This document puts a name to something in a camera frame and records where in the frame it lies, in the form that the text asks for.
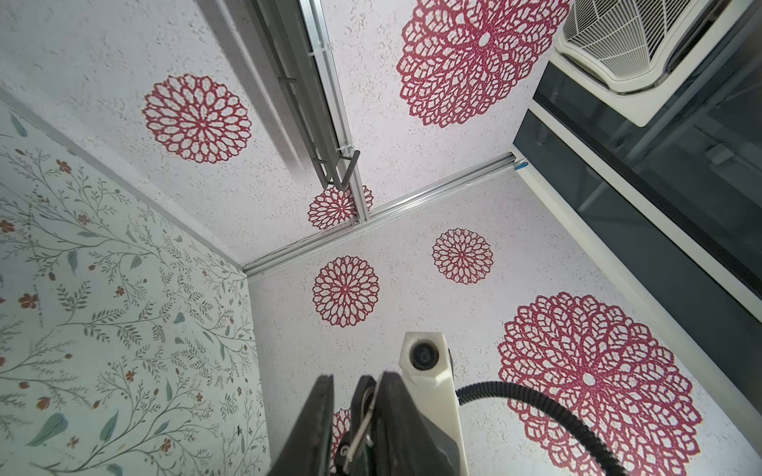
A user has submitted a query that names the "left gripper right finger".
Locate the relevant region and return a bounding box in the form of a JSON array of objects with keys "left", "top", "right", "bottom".
[{"left": 369, "top": 372, "right": 456, "bottom": 475}]

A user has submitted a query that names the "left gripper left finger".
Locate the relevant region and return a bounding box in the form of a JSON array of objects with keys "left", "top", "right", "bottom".
[{"left": 269, "top": 375, "right": 335, "bottom": 476}]

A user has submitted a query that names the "small metal key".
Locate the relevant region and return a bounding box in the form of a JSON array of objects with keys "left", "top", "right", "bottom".
[{"left": 341, "top": 387, "right": 378, "bottom": 474}]

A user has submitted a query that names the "white ceiling air conditioner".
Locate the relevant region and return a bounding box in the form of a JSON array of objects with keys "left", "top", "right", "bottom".
[{"left": 551, "top": 0, "right": 752, "bottom": 127}]

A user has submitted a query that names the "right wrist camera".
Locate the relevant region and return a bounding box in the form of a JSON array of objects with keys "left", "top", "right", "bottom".
[{"left": 400, "top": 331, "right": 468, "bottom": 475}]

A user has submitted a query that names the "right black corrugated cable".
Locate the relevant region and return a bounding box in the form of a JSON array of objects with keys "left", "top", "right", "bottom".
[{"left": 454, "top": 381, "right": 629, "bottom": 476}]

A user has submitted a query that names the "grey slotted wall shelf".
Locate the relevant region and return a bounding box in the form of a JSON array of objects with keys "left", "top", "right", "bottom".
[{"left": 248, "top": 1, "right": 360, "bottom": 192}]

